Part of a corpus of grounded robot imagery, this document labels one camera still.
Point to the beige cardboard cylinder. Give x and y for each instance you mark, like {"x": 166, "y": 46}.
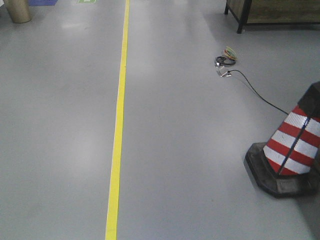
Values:
{"x": 18, "y": 11}

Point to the red white traffic cone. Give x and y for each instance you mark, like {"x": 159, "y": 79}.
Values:
{"x": 283, "y": 166}

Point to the yellow floor line tape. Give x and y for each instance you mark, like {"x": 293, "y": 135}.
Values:
{"x": 111, "y": 227}

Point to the silver floor socket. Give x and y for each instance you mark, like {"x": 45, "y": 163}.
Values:
{"x": 223, "y": 71}

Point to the green footprint floor sticker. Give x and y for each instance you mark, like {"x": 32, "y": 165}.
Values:
{"x": 86, "y": 1}

